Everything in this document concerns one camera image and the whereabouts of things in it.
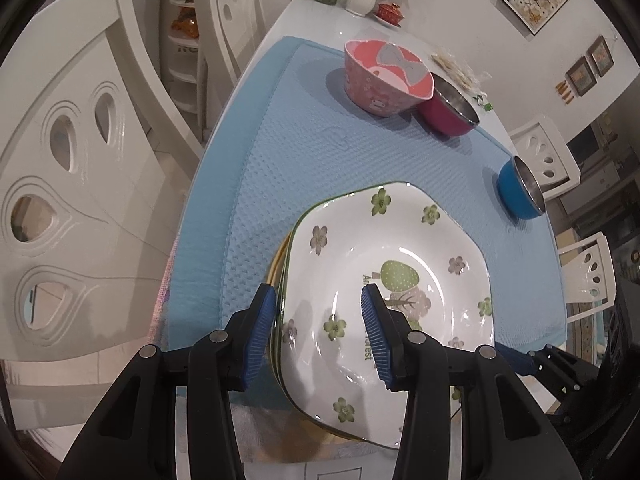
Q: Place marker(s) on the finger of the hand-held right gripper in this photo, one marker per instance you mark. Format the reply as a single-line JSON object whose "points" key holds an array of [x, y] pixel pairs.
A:
{"points": [[555, 367]]}

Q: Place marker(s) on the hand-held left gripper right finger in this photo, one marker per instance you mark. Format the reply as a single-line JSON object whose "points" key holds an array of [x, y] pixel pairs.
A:
{"points": [[377, 340]]}

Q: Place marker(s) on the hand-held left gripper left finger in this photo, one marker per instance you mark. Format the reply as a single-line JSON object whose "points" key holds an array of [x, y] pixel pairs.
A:
{"points": [[260, 340]]}

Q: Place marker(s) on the white floral plate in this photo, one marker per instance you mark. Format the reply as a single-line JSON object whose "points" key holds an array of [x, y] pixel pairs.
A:
{"points": [[283, 285], [340, 240]]}

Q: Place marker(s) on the blue steel bowl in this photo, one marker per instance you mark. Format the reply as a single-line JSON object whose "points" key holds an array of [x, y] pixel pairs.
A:
{"points": [[515, 190]]}

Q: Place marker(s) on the magenta steel bowl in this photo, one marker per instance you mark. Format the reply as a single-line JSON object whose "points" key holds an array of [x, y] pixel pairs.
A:
{"points": [[445, 115]]}

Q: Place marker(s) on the pink cartoon bowl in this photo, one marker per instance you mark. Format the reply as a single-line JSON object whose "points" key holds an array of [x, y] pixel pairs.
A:
{"points": [[370, 90]]}

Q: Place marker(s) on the white dining chair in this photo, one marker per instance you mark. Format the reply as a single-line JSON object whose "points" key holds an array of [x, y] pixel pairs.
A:
{"points": [[100, 210], [540, 135], [582, 280], [235, 35]]}

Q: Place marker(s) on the patterned tablecloth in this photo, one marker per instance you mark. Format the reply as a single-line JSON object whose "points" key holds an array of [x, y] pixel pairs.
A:
{"points": [[270, 440]]}

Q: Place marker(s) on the dark glass cabinet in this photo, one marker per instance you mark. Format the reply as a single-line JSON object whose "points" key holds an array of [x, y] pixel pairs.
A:
{"points": [[615, 240]]}

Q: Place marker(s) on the light blue textured mat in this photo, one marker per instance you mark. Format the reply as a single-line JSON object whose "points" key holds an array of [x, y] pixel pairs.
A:
{"points": [[300, 160]]}

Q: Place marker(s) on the white low cabinet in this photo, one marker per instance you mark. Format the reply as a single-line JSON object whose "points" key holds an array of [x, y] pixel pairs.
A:
{"points": [[595, 185]]}

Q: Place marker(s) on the clear snack bag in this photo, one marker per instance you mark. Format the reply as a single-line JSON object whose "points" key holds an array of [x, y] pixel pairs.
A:
{"points": [[452, 67]]}

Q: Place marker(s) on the small framed picture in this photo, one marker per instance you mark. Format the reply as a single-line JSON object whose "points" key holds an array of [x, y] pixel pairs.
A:
{"points": [[581, 76], [600, 56]]}

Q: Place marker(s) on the red lidded tea cup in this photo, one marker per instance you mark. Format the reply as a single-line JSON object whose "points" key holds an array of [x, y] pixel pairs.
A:
{"points": [[390, 12]]}

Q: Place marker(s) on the orange wall ornaments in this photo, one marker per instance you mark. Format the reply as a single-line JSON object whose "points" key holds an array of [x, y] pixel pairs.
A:
{"points": [[565, 92]]}

